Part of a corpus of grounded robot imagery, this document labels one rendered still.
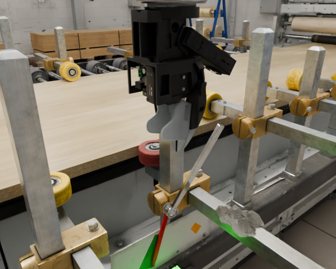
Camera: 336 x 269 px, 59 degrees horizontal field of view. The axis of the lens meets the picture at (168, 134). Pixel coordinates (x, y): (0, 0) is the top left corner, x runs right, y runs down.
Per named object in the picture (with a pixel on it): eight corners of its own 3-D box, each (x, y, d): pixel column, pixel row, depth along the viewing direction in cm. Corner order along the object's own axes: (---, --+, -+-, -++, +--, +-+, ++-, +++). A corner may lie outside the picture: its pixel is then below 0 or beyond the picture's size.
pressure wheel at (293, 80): (296, 87, 112) (303, 94, 117) (305, 67, 111) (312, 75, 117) (281, 84, 116) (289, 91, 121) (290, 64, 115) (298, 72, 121)
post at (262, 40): (249, 211, 82) (275, 28, 62) (241, 215, 80) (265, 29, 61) (240, 204, 85) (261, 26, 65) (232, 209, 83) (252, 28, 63)
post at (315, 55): (295, 195, 98) (326, 46, 79) (289, 198, 96) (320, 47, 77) (286, 190, 101) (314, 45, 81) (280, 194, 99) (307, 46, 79)
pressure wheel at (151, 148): (178, 187, 74) (178, 145, 69) (152, 198, 69) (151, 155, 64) (159, 173, 79) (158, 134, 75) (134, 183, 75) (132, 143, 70)
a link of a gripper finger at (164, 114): (142, 152, 47) (140, 96, 43) (172, 142, 50) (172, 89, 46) (153, 159, 45) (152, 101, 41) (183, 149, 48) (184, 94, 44)
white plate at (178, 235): (210, 236, 71) (213, 202, 67) (114, 295, 57) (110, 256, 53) (208, 234, 72) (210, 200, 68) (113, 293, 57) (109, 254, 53)
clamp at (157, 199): (209, 196, 66) (210, 176, 64) (161, 221, 59) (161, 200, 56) (192, 184, 70) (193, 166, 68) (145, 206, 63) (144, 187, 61)
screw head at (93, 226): (101, 228, 51) (101, 222, 51) (90, 233, 50) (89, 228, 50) (96, 221, 53) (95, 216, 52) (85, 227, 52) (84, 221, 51)
